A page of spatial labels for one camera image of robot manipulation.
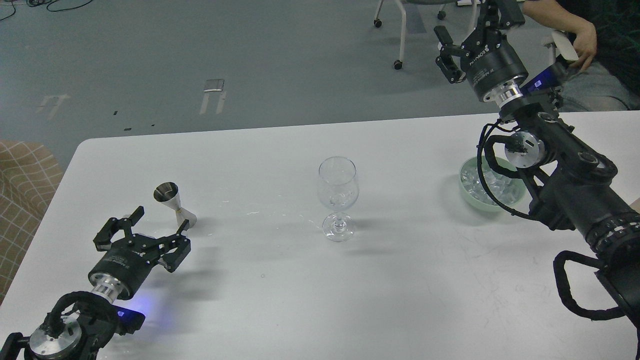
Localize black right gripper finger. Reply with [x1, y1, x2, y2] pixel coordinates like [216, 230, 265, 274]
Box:
[472, 0, 526, 48]
[434, 25, 473, 84]

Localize clear wine glass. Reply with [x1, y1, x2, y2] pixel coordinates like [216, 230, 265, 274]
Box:
[317, 156, 360, 243]

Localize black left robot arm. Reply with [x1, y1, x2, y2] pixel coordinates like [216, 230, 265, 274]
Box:
[1, 206, 197, 360]

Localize green bowl of ice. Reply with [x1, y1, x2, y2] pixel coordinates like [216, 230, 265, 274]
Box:
[457, 157, 527, 212]

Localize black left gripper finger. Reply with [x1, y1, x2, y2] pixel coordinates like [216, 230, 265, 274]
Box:
[150, 219, 191, 273]
[93, 206, 145, 252]

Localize seated person in black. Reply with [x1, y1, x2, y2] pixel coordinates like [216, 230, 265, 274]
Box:
[522, 0, 640, 113]

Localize silver floor plate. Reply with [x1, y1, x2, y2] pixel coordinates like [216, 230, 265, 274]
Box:
[203, 79, 225, 93]

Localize grey white office chair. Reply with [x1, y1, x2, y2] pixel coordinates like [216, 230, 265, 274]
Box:
[373, 0, 460, 71]

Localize beige checkered seat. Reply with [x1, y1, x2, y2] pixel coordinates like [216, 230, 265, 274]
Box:
[0, 140, 64, 301]

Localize black floor cables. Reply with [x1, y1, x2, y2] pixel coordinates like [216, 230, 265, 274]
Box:
[0, 0, 94, 22]

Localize steel double jigger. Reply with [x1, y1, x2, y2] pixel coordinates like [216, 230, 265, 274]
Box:
[153, 182, 198, 230]

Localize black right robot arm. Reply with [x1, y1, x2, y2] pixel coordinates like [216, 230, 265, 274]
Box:
[434, 0, 640, 327]

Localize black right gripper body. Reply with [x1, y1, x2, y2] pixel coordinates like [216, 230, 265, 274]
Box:
[462, 30, 529, 102]

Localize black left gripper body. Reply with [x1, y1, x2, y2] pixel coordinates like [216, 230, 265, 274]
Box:
[87, 234, 166, 301]

